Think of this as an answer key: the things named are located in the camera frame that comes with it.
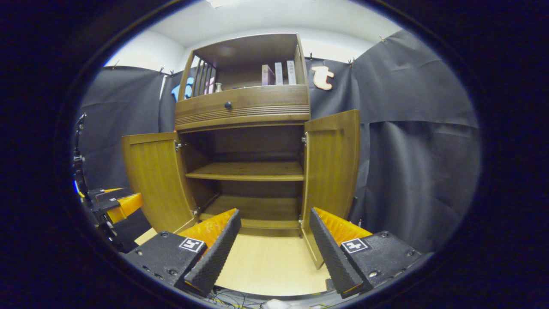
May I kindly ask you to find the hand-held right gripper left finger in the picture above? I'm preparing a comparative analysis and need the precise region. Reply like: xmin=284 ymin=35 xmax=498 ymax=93
xmin=122 ymin=208 xmax=241 ymax=297

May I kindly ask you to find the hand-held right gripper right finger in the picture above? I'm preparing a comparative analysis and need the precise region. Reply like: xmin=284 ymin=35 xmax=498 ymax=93
xmin=309 ymin=207 xmax=423 ymax=300

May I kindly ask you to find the wooden shoe cabinet door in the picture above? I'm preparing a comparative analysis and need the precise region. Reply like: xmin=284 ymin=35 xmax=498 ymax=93
xmin=299 ymin=109 xmax=361 ymax=270
xmin=121 ymin=132 xmax=200 ymax=235

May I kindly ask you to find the wooden double-door shoe cabinet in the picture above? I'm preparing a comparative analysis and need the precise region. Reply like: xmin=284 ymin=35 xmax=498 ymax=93
xmin=121 ymin=33 xmax=361 ymax=270

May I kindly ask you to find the wooden cabinet shelf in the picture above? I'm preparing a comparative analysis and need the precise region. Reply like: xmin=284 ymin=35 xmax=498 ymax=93
xmin=185 ymin=162 xmax=305 ymax=182

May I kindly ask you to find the white cloth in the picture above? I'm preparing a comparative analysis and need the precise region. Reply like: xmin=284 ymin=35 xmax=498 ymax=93
xmin=262 ymin=299 xmax=297 ymax=309

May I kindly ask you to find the black backdrop cloth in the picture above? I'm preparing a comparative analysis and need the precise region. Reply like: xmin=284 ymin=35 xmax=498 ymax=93
xmin=76 ymin=29 xmax=482 ymax=254

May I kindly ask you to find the thin black cable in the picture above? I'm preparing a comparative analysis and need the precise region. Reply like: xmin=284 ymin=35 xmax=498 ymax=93
xmin=210 ymin=288 xmax=263 ymax=309

